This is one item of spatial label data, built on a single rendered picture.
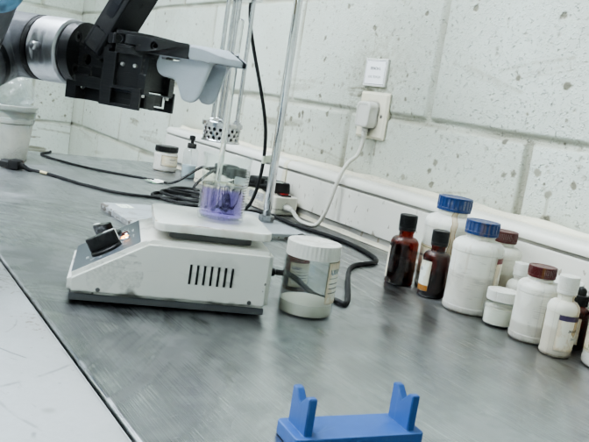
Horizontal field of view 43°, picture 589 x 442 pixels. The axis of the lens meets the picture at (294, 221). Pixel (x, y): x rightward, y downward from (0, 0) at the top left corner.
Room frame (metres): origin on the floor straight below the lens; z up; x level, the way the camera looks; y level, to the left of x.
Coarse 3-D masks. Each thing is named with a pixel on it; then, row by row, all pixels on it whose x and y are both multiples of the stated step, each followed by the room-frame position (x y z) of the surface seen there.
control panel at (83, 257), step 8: (136, 224) 0.81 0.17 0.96; (128, 232) 0.78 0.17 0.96; (136, 232) 0.77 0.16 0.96; (120, 240) 0.76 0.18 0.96; (128, 240) 0.74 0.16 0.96; (136, 240) 0.73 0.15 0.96; (80, 248) 0.79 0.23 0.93; (88, 248) 0.78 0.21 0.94; (120, 248) 0.72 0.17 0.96; (80, 256) 0.75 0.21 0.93; (88, 256) 0.74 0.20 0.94; (96, 256) 0.72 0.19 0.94; (104, 256) 0.71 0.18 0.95; (80, 264) 0.72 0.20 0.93; (88, 264) 0.70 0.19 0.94
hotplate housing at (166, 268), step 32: (128, 256) 0.71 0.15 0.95; (160, 256) 0.71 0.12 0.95; (192, 256) 0.72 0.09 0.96; (224, 256) 0.73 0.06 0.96; (256, 256) 0.74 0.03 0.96; (96, 288) 0.70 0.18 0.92; (128, 288) 0.71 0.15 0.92; (160, 288) 0.72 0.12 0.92; (192, 288) 0.72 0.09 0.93; (224, 288) 0.73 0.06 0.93; (256, 288) 0.74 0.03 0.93
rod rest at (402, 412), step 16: (400, 384) 0.51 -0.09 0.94; (304, 400) 0.46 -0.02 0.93; (400, 400) 0.51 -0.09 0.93; (416, 400) 0.49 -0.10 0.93; (304, 416) 0.46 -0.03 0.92; (336, 416) 0.50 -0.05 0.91; (352, 416) 0.50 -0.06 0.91; (368, 416) 0.51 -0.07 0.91; (384, 416) 0.51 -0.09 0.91; (400, 416) 0.50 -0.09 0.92; (288, 432) 0.46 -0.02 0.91; (304, 432) 0.46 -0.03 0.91; (320, 432) 0.47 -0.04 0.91; (336, 432) 0.47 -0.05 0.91; (352, 432) 0.48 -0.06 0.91; (368, 432) 0.48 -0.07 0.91; (384, 432) 0.48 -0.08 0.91; (400, 432) 0.49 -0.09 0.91; (416, 432) 0.49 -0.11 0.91
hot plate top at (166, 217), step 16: (160, 208) 0.80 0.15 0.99; (176, 208) 0.82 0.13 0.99; (192, 208) 0.84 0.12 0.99; (160, 224) 0.72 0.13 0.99; (176, 224) 0.72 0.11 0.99; (192, 224) 0.74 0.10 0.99; (208, 224) 0.75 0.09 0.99; (224, 224) 0.76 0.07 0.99; (256, 224) 0.80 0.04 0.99; (256, 240) 0.74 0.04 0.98
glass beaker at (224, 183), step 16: (208, 160) 0.77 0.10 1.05; (224, 160) 0.76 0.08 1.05; (240, 160) 0.77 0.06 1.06; (208, 176) 0.77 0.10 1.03; (224, 176) 0.76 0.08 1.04; (240, 176) 0.77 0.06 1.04; (208, 192) 0.77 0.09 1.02; (224, 192) 0.76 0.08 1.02; (240, 192) 0.77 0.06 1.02; (208, 208) 0.76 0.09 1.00; (224, 208) 0.76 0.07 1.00; (240, 208) 0.77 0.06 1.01; (240, 224) 0.78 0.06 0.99
